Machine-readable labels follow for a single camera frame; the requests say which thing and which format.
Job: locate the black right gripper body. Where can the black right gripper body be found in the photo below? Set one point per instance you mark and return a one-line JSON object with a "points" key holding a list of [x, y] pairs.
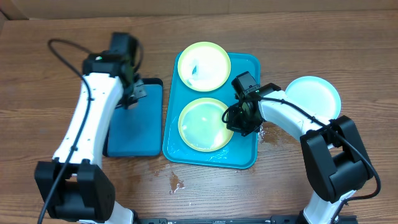
{"points": [[237, 121]]}

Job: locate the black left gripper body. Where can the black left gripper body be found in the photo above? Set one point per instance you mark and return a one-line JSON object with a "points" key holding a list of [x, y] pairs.
{"points": [[135, 92]]}

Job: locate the yellow plate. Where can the yellow plate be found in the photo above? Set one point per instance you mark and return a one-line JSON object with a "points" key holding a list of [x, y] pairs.
{"points": [[200, 125], [204, 66]]}

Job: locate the white plate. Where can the white plate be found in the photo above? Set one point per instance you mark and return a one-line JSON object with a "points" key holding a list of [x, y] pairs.
{"points": [[316, 94]]}

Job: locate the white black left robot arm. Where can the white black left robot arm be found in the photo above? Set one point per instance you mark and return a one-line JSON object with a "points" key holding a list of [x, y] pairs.
{"points": [[73, 185]]}

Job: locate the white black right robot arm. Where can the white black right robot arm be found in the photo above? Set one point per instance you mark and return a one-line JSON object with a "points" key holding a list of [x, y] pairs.
{"points": [[335, 159]]}

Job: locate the teal serving tray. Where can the teal serving tray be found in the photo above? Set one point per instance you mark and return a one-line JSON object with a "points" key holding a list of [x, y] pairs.
{"points": [[240, 152]]}

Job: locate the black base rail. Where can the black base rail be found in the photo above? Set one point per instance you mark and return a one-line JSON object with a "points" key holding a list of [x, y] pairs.
{"points": [[275, 219]]}

